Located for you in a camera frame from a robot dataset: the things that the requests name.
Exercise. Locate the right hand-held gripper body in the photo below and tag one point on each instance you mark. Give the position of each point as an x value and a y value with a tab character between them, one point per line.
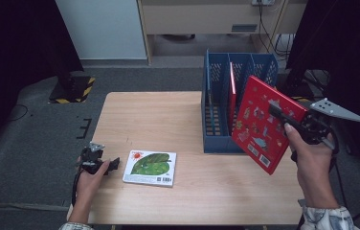
317	131

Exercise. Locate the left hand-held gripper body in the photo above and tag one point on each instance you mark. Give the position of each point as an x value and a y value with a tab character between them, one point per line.
91	163

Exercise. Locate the white book with green leaf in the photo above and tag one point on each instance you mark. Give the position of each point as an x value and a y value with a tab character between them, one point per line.
151	164

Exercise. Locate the red illustrated hardcover book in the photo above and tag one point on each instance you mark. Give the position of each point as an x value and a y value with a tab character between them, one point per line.
232	108
251	92

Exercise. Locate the blue plastic file rack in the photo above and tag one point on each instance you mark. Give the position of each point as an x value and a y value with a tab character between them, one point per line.
216	147

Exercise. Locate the person's left hand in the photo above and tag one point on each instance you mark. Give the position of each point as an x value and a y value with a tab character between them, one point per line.
88	188

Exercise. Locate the person's right hand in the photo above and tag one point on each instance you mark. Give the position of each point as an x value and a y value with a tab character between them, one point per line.
315	172

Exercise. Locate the black stand base hazard stripes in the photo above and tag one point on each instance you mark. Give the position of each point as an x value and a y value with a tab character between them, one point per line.
299	89
72	89

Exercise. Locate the black floor tape marks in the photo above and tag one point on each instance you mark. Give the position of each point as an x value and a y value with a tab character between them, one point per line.
86	127

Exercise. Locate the dark curtain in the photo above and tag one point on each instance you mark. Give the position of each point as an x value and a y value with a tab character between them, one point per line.
353	48
15	38

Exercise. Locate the white power strip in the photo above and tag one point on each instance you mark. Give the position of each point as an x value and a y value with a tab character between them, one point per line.
262	2

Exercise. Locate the white cabinet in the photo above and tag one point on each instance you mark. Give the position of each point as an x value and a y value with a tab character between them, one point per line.
101	28

